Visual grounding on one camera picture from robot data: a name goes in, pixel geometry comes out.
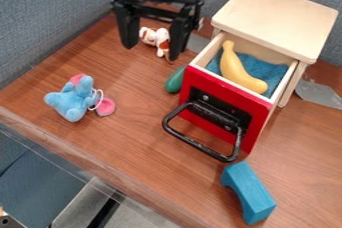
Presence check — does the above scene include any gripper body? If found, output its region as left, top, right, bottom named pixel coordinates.
left=108, top=0, right=206, bottom=29

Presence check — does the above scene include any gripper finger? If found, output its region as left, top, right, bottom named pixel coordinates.
left=113, top=5, right=142, bottom=50
left=166, top=17, right=196, bottom=62

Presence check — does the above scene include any drawer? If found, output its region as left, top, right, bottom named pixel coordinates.
left=160, top=31, right=300, bottom=164

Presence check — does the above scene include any white brown plush dog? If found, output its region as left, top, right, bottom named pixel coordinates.
left=137, top=26, right=173, bottom=59

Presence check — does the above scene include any green toy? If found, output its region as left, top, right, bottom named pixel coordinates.
left=164, top=64, right=189, bottom=95

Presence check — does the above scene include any yellow toy banana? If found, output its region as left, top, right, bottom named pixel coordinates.
left=219, top=39, right=270, bottom=95

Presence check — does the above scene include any blue plush elephant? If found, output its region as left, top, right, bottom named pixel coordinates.
left=42, top=73, right=118, bottom=123

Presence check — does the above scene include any blue cloth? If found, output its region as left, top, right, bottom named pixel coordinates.
left=204, top=49, right=290, bottom=99

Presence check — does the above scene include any cabinet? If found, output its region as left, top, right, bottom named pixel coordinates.
left=189, top=0, right=341, bottom=109

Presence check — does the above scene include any blue arch block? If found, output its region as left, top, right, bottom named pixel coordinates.
left=219, top=161, right=278, bottom=226

